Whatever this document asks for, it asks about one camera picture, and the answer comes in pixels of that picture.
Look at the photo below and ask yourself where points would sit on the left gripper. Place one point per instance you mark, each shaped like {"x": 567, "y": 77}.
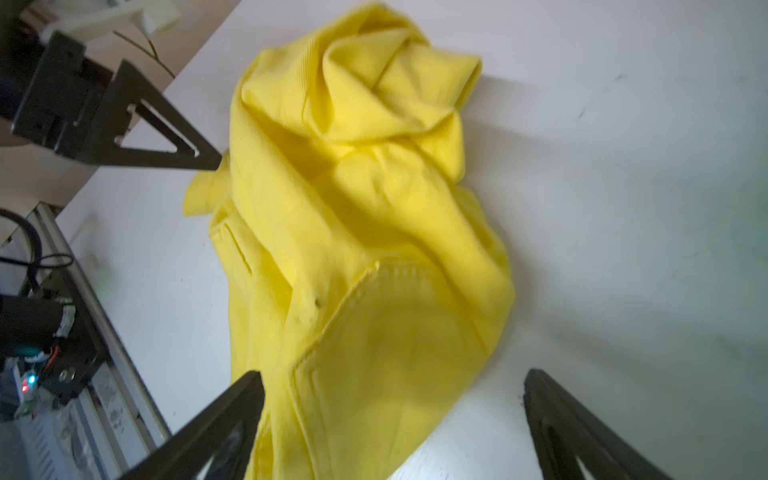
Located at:
{"x": 59, "y": 98}

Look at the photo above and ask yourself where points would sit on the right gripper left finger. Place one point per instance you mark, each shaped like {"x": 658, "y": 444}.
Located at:
{"x": 219, "y": 441}

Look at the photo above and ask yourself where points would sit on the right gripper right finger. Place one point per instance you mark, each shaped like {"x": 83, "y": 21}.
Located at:
{"x": 570, "y": 440}

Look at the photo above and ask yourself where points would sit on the yellow trousers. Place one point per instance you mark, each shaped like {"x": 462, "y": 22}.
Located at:
{"x": 365, "y": 284}

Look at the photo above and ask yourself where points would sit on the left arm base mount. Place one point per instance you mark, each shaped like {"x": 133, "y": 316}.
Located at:
{"x": 57, "y": 323}

